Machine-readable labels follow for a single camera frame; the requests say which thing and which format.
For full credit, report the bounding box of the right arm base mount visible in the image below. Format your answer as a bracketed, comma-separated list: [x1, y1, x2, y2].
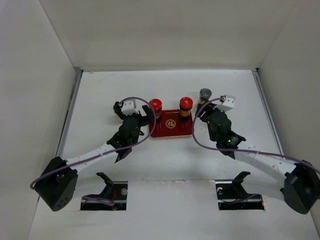
[215, 171, 265, 211]

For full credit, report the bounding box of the short red-lid sauce jar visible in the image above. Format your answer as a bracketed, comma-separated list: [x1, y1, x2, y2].
[149, 98, 162, 119]

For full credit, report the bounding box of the grey-cap white salt shaker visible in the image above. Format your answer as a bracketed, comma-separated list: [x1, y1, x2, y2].
[198, 88, 212, 105]

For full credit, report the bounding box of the tall red-cap sauce bottle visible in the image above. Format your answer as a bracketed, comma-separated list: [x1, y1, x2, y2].
[179, 96, 194, 120]

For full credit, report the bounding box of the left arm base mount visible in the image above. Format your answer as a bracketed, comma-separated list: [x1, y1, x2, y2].
[80, 172, 129, 211]

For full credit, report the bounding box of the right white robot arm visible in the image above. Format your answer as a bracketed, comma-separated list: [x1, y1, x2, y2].
[195, 97, 320, 215]

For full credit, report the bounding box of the red rectangular tray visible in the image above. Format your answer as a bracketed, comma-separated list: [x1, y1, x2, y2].
[151, 109, 193, 138]

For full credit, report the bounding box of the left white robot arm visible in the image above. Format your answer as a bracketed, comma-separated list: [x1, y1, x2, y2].
[30, 97, 157, 212]

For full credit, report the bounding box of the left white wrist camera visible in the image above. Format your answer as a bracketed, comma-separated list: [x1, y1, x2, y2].
[119, 99, 139, 116]

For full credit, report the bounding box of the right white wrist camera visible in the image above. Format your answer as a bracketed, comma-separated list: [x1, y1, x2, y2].
[215, 95, 236, 112]

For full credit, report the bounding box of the black-cap white bottle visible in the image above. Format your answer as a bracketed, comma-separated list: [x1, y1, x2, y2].
[113, 101, 123, 114]

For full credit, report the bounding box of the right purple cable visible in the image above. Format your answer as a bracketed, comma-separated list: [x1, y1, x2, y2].
[191, 96, 320, 173]

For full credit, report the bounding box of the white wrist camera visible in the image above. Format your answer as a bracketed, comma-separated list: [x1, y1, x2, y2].
[215, 95, 236, 112]
[119, 99, 139, 116]

